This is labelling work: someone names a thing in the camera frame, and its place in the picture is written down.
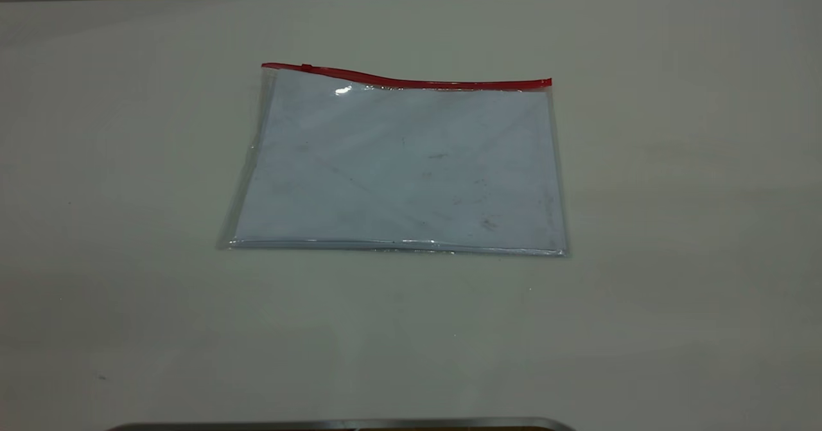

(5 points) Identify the clear plastic bag red zipper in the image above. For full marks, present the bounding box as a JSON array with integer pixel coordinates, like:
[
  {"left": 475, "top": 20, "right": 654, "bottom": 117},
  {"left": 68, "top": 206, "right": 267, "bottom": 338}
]
[{"left": 217, "top": 62, "right": 571, "bottom": 258}]

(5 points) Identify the silver metal frame edge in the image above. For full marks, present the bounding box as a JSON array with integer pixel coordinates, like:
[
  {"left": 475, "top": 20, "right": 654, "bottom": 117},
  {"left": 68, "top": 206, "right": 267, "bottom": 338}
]
[{"left": 106, "top": 417, "right": 577, "bottom": 431}]

